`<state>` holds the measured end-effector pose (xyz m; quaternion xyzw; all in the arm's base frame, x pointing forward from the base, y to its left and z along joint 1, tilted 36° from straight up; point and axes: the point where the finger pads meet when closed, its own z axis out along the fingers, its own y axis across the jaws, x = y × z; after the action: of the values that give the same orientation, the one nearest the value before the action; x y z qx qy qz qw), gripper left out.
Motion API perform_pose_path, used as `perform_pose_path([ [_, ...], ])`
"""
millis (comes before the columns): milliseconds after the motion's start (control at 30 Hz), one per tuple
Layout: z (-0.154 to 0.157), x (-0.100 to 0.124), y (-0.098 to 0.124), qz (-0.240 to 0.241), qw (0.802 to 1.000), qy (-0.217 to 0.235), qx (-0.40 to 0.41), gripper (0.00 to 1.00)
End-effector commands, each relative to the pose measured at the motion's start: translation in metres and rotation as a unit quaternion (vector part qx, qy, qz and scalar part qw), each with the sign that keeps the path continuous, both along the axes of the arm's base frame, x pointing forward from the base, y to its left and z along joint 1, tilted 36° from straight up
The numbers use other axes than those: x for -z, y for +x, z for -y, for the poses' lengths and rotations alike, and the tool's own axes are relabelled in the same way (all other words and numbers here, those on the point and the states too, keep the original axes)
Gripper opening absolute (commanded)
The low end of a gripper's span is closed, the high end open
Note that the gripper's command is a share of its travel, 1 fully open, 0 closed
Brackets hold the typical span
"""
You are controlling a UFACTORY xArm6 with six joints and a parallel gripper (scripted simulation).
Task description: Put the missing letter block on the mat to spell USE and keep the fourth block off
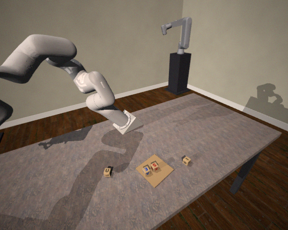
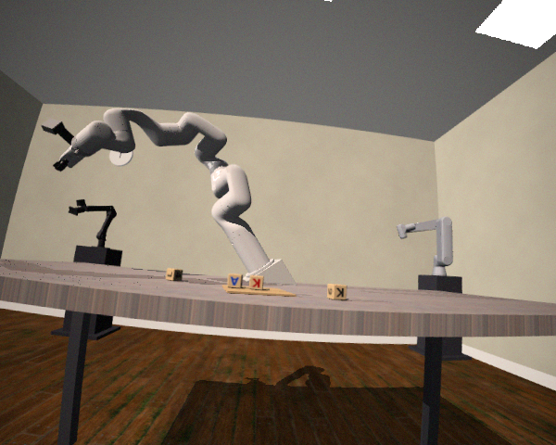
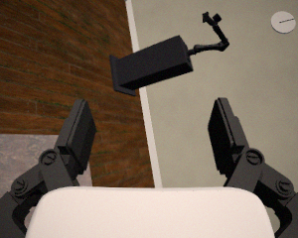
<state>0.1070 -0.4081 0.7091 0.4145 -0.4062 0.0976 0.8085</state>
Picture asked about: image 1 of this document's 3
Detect tan flat mat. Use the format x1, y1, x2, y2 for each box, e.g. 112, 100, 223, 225
135, 154, 174, 188

